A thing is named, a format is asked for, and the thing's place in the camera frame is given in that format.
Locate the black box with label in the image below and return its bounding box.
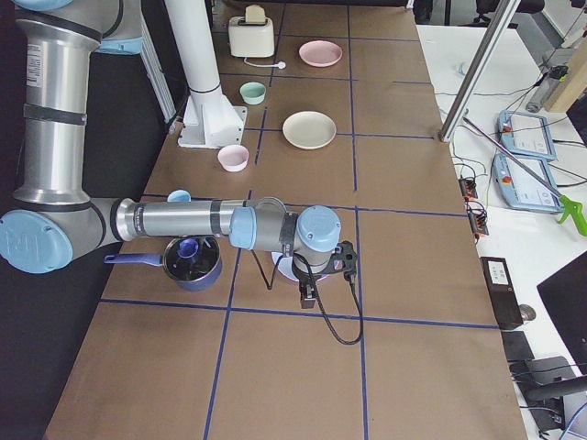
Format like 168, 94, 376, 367
480, 257, 523, 330

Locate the cream toaster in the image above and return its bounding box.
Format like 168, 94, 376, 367
227, 16, 275, 58

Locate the glass pot lid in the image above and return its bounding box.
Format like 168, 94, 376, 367
162, 236, 221, 281

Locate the orange black adapter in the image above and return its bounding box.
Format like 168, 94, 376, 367
466, 201, 489, 240
459, 177, 478, 201

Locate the black monitor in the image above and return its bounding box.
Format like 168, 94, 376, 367
537, 262, 586, 371

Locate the light blue cup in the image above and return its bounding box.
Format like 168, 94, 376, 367
167, 189, 192, 203

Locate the cream plate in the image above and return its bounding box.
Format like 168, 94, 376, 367
282, 111, 337, 149

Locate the pink plate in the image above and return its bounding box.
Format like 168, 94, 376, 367
298, 40, 343, 68

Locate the bread slice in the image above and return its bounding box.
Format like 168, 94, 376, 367
244, 5, 267, 26

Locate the upper teach pendant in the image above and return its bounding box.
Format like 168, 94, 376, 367
497, 110, 558, 161

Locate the green handled grabber stick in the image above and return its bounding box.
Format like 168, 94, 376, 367
462, 116, 587, 237

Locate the white toaster power cable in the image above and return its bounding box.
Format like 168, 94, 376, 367
242, 56, 288, 71

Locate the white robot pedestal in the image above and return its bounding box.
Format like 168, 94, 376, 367
165, 0, 247, 149

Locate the lower teach pendant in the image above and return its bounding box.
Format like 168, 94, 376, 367
493, 153, 563, 214

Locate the pink bowl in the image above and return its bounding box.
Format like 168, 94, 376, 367
217, 145, 249, 172

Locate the orange black adapter lower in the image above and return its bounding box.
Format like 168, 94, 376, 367
466, 201, 489, 240

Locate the aluminium frame post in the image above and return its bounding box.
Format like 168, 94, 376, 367
438, 0, 521, 142

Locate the dark blue saucepan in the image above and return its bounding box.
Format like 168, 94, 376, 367
104, 236, 223, 292

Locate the blue plate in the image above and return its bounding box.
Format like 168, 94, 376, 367
271, 252, 335, 283

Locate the orange black adapter upper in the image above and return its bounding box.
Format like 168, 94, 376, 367
459, 177, 478, 201

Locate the grey water bottle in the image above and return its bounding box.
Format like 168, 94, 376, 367
526, 64, 569, 113

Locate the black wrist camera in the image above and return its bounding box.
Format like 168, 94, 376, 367
332, 240, 358, 278

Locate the teach pendant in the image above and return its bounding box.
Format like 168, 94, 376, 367
493, 153, 563, 214
497, 110, 558, 161

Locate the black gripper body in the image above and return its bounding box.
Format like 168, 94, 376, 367
293, 256, 333, 298

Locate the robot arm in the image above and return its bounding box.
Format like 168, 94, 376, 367
1, 1, 356, 308

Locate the green bowl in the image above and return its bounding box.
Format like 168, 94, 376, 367
239, 82, 266, 105

